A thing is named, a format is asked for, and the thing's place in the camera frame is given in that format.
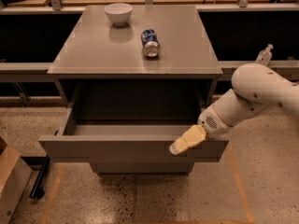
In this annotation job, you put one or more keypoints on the grey drawer cabinet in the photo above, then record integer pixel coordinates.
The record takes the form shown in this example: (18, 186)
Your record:
(131, 91)

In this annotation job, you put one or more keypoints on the brown cardboard box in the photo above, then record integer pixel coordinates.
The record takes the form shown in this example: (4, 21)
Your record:
(14, 175)

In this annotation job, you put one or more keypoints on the white ceramic bowl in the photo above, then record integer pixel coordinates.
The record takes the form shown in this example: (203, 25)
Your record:
(119, 13)

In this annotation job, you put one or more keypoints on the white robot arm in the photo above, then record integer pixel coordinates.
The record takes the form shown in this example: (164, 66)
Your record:
(255, 87)

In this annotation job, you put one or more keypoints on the clear sanitizer pump bottle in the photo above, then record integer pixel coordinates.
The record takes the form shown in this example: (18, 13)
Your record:
(265, 55)

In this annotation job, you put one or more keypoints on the grey top drawer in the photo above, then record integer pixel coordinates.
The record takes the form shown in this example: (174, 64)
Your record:
(130, 121)

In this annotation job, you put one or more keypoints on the grey bottom drawer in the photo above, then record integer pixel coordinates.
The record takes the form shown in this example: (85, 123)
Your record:
(142, 168)

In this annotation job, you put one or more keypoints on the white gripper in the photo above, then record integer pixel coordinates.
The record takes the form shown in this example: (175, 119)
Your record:
(214, 124)

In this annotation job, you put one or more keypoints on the blue soda can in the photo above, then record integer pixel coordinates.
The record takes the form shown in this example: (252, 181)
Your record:
(150, 43)

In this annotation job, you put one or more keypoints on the grey drawer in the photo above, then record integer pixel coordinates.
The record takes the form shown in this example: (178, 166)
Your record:
(142, 168)
(130, 121)

